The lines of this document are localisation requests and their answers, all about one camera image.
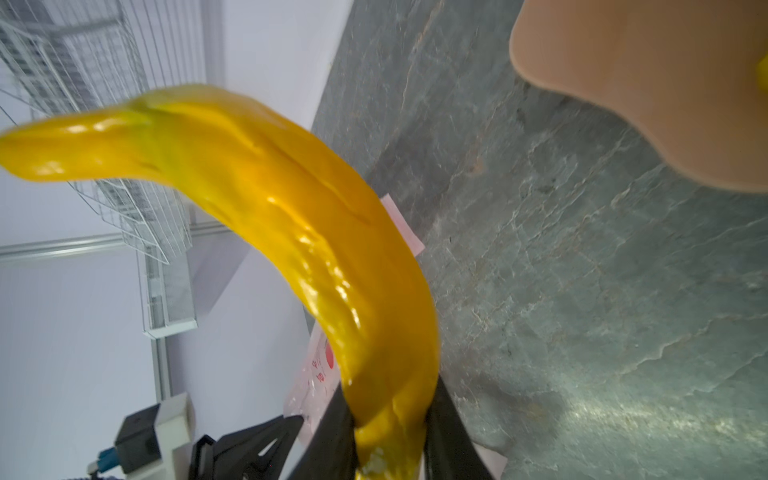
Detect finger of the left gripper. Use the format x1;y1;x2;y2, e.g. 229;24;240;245
188;415;304;480

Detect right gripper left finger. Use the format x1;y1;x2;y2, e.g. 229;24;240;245
288;387;358;480

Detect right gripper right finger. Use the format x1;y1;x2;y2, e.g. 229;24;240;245
424;377;493;480

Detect pink printed plastic bag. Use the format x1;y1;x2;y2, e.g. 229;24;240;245
283;194;508;479

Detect yellow toy banana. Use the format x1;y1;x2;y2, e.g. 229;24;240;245
0;83;442;480

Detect small white mesh basket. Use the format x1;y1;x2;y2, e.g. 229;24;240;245
137;247;198;340

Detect peach plastic fruit bowl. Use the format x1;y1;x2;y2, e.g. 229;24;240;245
509;1;767;193

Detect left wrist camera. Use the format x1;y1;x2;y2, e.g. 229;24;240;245
87;393;195;479

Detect aluminium frame profiles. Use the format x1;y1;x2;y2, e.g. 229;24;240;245
0;221;232;403

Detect long white wire basket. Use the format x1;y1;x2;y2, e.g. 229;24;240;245
1;1;207;264

